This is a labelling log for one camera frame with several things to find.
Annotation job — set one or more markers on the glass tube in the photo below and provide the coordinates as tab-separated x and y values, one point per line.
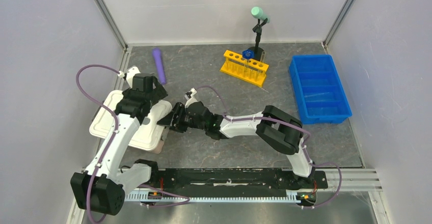
262	61

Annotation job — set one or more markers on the blue plastic tray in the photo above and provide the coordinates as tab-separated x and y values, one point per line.
318	73

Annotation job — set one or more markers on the black microphone stand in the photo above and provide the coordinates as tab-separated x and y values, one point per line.
256	50

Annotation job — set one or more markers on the purple microphone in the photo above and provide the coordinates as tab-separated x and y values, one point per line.
157	56

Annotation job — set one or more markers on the white plastic lid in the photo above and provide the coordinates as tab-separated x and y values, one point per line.
104	123

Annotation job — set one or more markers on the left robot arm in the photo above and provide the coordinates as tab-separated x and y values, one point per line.
100	187

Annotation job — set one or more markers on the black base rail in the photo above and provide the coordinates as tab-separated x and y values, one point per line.
251	185

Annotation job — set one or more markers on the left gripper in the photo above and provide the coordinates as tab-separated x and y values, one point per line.
158	92

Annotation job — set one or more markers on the pink plastic bin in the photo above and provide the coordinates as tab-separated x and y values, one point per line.
162	141

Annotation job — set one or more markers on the long glass rod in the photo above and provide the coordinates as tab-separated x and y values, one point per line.
315	96

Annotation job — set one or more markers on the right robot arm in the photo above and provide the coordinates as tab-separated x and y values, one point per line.
281	131

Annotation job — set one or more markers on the blue bulb dropper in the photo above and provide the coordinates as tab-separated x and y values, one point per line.
247	55

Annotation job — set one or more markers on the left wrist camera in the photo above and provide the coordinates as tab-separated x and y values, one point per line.
129	75

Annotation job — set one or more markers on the yellow test tube rack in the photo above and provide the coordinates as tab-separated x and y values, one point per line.
233	64

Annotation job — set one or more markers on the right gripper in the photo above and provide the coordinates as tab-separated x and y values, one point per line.
170	120

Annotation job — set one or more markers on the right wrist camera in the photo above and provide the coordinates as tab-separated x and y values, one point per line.
190	97

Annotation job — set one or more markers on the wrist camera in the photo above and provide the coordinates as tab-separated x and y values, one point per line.
190	97
129	75

